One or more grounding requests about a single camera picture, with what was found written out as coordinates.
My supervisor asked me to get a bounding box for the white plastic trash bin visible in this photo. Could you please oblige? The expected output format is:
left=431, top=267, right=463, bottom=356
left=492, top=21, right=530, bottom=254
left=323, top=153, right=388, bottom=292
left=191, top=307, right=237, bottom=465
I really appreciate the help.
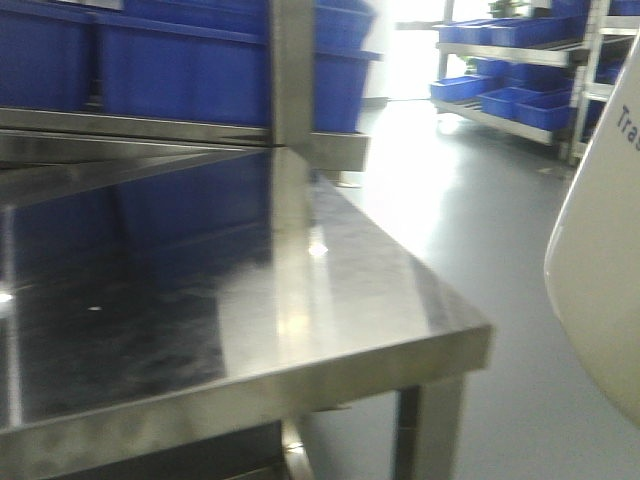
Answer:
left=544, top=59, right=639, bottom=423

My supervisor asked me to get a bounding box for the far steel shelf rack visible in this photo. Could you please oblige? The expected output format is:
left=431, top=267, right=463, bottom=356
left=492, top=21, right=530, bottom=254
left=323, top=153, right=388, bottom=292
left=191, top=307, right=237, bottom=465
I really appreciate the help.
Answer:
left=430, top=1, right=639, bottom=165

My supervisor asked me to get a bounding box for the steel table leg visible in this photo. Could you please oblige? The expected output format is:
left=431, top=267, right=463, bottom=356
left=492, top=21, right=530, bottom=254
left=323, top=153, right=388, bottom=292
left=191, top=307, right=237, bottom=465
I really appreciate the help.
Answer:
left=392, top=377, right=465, bottom=480

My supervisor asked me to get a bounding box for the blue crate behind right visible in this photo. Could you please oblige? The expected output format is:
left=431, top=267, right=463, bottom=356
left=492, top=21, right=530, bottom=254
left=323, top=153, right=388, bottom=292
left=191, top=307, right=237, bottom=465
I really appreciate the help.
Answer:
left=94, top=1, right=380, bottom=133

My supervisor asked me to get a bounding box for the blue crate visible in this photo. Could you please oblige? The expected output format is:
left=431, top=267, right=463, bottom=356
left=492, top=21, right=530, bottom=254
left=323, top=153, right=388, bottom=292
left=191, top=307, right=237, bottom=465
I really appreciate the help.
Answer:
left=94, top=1, right=380, bottom=133
left=1, top=1, right=93, bottom=111

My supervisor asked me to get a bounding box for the blue crate behind left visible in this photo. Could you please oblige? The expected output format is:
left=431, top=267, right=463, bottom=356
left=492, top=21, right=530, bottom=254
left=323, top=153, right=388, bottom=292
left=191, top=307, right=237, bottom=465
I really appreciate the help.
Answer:
left=1, top=1, right=93, bottom=111

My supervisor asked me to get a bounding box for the steel shelf frame behind table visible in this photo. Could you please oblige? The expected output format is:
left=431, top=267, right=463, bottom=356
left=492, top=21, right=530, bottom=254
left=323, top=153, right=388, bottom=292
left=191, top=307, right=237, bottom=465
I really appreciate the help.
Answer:
left=1, top=1, right=369, bottom=212

